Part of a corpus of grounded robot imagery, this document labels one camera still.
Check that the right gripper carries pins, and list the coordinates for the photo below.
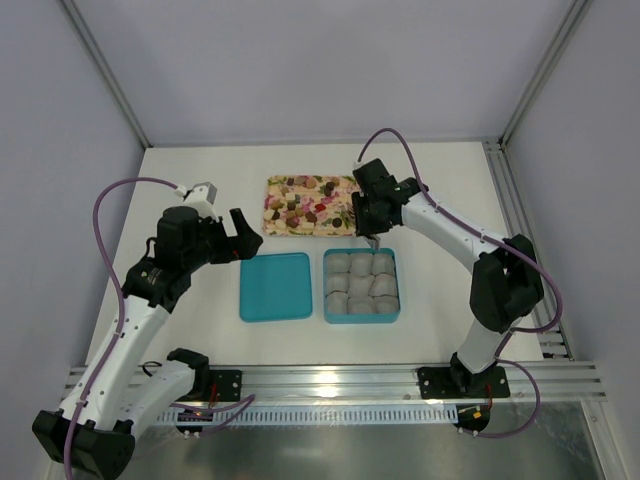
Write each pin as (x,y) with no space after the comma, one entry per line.
(370,220)

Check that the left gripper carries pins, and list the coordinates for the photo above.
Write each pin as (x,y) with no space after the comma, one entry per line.
(226,242)

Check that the metal tongs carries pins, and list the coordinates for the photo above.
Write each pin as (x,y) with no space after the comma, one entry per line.
(373,241)

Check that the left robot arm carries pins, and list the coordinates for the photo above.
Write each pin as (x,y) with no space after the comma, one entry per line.
(95,429)

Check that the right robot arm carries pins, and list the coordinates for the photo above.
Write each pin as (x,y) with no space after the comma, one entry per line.
(505,287)

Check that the brown round chocolate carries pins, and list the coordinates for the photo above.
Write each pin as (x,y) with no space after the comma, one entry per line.
(329,188)

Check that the teal tin lid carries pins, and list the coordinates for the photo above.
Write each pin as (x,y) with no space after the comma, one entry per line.
(276,287)

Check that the floral serving tray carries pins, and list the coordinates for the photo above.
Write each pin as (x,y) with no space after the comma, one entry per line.
(290,201)

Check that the white paper cup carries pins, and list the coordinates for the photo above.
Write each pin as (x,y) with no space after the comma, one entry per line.
(337,263)
(359,286)
(361,263)

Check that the teal tin box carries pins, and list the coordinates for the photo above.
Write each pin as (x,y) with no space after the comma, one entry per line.
(381,306)

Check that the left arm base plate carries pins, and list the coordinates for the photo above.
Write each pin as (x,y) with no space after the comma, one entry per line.
(225,385)

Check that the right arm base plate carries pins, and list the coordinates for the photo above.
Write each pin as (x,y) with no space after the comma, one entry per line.
(447,383)

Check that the slotted cable duct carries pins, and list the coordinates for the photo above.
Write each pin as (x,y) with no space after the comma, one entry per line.
(319,415)

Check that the aluminium rail frame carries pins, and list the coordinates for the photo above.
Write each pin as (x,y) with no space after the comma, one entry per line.
(555,380)

